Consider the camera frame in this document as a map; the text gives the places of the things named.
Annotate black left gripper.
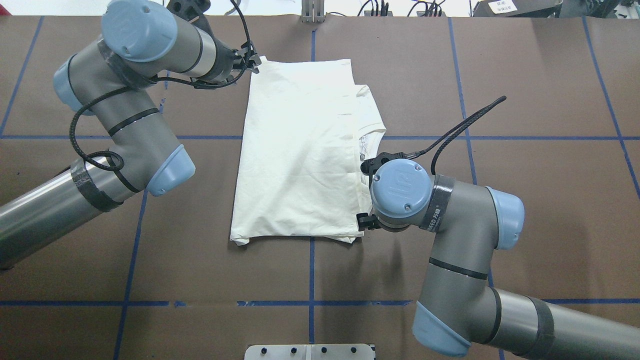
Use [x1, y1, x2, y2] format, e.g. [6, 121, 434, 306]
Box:
[167, 0, 262, 84]

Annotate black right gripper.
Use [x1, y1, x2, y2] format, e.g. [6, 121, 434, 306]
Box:
[356, 152, 407, 231]

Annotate cream long-sleeve cat shirt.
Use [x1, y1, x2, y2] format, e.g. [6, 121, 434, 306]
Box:
[230, 57, 387, 246]

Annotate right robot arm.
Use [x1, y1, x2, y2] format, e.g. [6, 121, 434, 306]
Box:
[356, 152, 640, 360]

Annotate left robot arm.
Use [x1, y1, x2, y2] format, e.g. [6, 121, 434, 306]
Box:
[0, 0, 261, 271]

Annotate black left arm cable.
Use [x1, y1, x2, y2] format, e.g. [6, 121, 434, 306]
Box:
[69, 0, 252, 196]

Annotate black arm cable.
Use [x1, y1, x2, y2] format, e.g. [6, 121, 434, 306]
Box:
[69, 0, 252, 196]
[406, 96, 507, 176]

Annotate aluminium frame post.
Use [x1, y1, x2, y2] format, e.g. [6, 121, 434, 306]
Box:
[300, 0, 326, 24]

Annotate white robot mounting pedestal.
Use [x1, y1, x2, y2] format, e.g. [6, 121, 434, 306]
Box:
[244, 343, 377, 360]

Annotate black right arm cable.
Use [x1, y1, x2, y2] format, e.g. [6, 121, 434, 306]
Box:
[406, 96, 507, 176]

